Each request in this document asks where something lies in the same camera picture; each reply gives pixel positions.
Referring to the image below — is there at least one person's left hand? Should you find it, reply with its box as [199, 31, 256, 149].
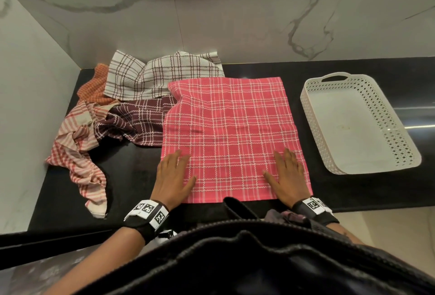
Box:
[151, 150, 197, 211]

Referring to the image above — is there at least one person's right hand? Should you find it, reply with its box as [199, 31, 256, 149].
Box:
[263, 149, 312, 208]

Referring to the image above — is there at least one red checked cloth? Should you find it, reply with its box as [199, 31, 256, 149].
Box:
[160, 77, 313, 204]

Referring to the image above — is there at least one person's left forearm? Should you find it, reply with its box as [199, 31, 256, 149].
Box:
[43, 226, 147, 295]

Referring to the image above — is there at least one person's right forearm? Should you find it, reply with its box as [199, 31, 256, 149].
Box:
[326, 222, 366, 246]

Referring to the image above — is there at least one black right wristband with markers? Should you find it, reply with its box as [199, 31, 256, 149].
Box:
[291, 197, 340, 227]

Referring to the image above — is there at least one black wristband with markers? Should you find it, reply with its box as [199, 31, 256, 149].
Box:
[124, 199, 170, 245]
[291, 197, 340, 227]

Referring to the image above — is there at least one black left wristband with markers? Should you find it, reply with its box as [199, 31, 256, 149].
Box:
[124, 199, 170, 245]

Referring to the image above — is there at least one maroon checked cloth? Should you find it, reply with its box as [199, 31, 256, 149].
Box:
[93, 94, 178, 147]

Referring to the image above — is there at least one white perforated plastic tray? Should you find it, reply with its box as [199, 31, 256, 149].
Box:
[300, 72, 422, 175]

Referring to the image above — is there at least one beige cloth with red stripes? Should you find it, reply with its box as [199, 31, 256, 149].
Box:
[46, 100, 120, 219]

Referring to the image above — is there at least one person's black clothing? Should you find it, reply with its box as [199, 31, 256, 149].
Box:
[73, 209, 435, 295]

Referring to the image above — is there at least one white cloth with brown checks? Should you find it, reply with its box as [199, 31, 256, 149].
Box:
[104, 50, 225, 101]

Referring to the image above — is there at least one orange checked cloth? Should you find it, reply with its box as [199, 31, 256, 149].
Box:
[77, 63, 116, 106]

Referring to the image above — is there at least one black strap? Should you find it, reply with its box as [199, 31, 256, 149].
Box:
[223, 197, 261, 221]

